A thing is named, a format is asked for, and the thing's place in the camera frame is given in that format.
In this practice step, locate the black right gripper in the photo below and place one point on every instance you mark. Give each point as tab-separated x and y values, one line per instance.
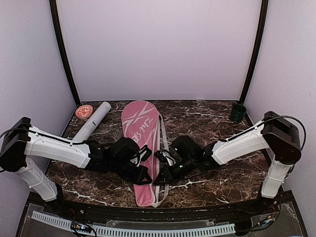
168	175

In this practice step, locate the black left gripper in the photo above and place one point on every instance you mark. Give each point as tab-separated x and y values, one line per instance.
143	171

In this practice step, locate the white cardboard shuttlecock tube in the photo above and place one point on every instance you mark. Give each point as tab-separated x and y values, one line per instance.
91	124

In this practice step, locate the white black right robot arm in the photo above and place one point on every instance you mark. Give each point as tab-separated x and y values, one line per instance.
283	135

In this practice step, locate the red white patterned bowl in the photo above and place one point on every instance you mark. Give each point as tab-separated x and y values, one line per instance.
84	112

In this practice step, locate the dark green cup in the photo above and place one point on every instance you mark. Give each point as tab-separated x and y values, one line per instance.
237	113

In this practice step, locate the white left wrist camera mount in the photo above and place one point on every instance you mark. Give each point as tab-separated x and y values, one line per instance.
142	155

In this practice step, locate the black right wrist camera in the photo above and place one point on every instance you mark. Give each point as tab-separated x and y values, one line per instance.
165	156

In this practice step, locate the grey slotted cable duct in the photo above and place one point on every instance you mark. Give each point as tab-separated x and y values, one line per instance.
121	229

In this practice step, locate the black front table rail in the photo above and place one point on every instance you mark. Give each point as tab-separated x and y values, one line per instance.
190	202

